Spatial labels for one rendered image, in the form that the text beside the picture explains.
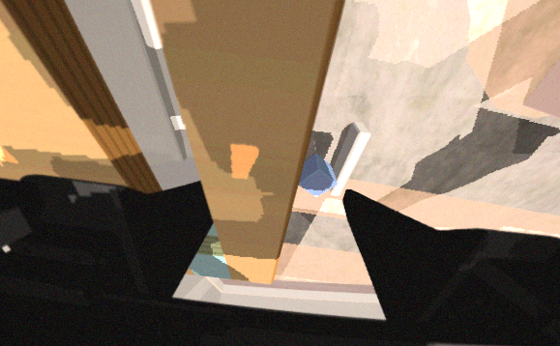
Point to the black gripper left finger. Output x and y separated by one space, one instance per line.
160 232

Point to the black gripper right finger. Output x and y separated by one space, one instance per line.
415 267

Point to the blue cube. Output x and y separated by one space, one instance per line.
318 176

